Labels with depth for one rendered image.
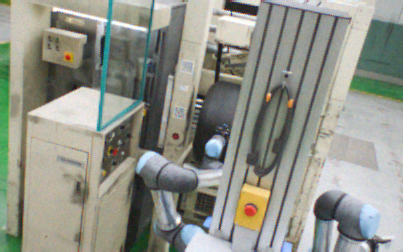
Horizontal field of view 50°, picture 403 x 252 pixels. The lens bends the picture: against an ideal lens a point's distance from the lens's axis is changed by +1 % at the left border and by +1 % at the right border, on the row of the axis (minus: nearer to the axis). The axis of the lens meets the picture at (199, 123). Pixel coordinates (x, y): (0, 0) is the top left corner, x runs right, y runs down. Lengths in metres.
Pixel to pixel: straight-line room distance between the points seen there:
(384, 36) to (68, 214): 10.20
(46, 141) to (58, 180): 0.21
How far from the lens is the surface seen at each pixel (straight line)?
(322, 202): 1.79
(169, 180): 1.71
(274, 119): 1.34
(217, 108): 2.41
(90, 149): 2.14
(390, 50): 11.78
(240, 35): 2.70
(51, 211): 2.41
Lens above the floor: 2.11
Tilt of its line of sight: 21 degrees down
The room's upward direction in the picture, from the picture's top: 11 degrees clockwise
